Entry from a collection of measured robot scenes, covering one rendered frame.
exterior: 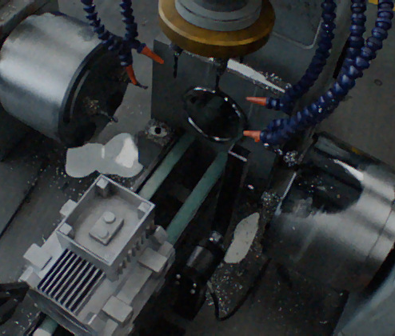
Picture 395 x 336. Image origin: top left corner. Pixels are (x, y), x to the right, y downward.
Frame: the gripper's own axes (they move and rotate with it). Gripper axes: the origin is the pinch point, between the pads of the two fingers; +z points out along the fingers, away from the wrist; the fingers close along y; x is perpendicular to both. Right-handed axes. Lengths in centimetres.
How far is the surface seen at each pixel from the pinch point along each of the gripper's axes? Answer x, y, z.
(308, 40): -62, -18, 26
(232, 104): -44, -10, 29
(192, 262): -15.9, -18.9, 16.4
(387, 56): -147, -37, 212
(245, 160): -33.2, -20.8, 2.4
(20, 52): -34.1, 29.0, 14.9
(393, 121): -70, -43, 76
